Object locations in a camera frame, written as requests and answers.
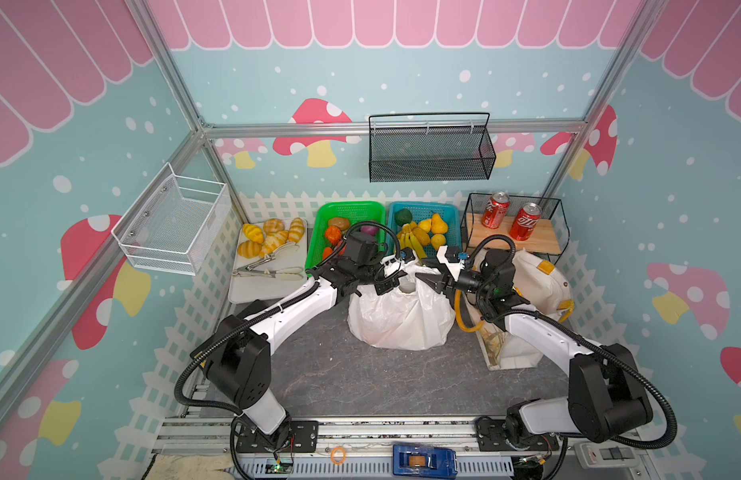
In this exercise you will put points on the red cola can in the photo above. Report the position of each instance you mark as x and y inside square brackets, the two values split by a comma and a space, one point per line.
[495, 210]
[525, 222]

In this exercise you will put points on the left red cola can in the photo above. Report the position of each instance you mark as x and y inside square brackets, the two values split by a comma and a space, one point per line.
[495, 210]

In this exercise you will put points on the grey switch box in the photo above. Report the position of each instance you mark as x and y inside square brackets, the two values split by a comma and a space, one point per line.
[606, 455]

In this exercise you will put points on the striped bread loaf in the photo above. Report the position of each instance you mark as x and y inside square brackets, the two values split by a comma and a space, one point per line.
[297, 230]

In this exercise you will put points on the green avocado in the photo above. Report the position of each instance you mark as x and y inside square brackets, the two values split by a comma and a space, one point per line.
[402, 217]

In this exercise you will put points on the white cutting board tray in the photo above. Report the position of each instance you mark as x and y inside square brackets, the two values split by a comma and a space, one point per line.
[247, 289]

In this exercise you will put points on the banana bunch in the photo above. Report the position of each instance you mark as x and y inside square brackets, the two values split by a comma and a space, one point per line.
[408, 239]

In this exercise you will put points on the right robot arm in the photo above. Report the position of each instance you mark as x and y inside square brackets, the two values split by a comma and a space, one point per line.
[607, 397]

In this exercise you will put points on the purple onion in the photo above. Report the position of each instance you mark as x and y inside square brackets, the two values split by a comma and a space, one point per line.
[369, 229]

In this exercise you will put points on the brown potato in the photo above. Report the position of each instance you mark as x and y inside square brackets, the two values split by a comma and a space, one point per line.
[341, 223]

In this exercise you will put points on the metal tongs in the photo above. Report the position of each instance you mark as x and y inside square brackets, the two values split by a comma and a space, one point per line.
[284, 274]
[278, 252]

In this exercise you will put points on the right red cola can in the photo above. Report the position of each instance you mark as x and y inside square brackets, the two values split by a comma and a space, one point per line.
[525, 222]

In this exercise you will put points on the white wire wall basket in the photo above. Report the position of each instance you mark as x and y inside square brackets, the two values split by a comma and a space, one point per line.
[172, 225]

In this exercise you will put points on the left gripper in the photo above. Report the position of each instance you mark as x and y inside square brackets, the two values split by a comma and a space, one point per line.
[387, 285]

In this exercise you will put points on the white plastic grocery bag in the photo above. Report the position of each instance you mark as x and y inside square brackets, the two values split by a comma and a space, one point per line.
[411, 316]

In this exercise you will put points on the orange rubber band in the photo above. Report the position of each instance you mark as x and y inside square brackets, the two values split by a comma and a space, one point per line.
[338, 455]

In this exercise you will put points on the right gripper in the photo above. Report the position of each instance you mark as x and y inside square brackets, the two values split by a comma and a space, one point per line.
[445, 282]

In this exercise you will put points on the round bread roll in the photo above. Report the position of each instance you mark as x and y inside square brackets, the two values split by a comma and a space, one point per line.
[273, 226]

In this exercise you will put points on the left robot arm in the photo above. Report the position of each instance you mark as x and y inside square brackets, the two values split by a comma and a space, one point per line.
[237, 359]

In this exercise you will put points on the white canvas tote bag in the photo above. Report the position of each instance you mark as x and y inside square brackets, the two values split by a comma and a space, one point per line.
[547, 289]

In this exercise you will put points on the black mesh wall basket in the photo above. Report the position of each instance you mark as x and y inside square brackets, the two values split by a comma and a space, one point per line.
[428, 147]

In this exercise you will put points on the green plastic basket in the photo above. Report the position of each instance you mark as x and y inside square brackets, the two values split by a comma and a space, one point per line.
[355, 211]

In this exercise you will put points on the blue tape dispenser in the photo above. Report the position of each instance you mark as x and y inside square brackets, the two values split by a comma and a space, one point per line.
[423, 461]

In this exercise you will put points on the yellow pear fruit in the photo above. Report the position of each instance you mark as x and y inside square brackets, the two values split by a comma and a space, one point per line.
[438, 226]

